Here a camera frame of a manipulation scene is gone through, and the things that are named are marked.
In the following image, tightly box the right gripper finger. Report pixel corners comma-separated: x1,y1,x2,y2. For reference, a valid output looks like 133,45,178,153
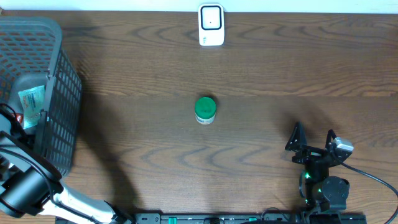
325,129,336,149
285,122,307,152

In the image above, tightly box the teal toilet tissue pack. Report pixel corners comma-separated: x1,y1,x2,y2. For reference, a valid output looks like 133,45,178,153
18,85,45,129

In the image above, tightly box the green lid jar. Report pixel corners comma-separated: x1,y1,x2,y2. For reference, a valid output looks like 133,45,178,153
195,97,216,124

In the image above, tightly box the red chocolate bar wrapper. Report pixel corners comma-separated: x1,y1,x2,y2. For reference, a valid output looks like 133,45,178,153
16,113,24,124

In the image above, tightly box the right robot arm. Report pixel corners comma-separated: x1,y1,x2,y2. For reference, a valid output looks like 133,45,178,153
285,122,354,223

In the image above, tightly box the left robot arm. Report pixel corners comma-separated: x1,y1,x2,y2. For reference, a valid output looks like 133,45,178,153
1,103,136,223

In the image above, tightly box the grey plastic mesh basket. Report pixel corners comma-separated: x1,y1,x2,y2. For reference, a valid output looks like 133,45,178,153
1,16,82,176

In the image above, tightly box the right black cable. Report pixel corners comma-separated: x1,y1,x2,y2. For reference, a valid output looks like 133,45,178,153
340,161,398,224

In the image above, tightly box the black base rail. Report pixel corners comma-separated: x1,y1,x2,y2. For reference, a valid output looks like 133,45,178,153
134,210,367,224

